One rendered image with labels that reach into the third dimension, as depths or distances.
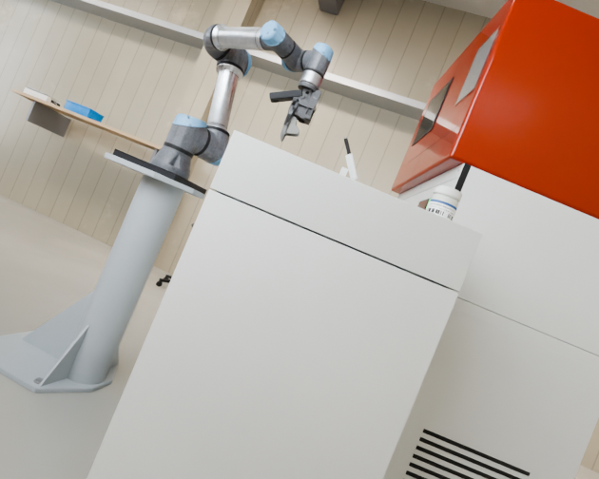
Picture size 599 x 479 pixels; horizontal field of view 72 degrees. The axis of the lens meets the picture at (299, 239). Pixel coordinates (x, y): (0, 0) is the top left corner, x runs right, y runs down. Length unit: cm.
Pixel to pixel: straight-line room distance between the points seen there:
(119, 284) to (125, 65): 401
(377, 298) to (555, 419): 83
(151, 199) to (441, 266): 104
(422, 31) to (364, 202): 380
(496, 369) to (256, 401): 80
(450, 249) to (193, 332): 62
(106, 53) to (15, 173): 174
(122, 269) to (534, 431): 148
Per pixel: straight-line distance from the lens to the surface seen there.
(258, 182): 96
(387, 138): 421
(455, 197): 112
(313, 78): 153
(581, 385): 163
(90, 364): 173
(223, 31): 176
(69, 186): 532
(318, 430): 104
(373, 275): 97
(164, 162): 160
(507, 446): 158
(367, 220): 96
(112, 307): 165
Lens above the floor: 77
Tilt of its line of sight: 1 degrees up
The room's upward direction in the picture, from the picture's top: 23 degrees clockwise
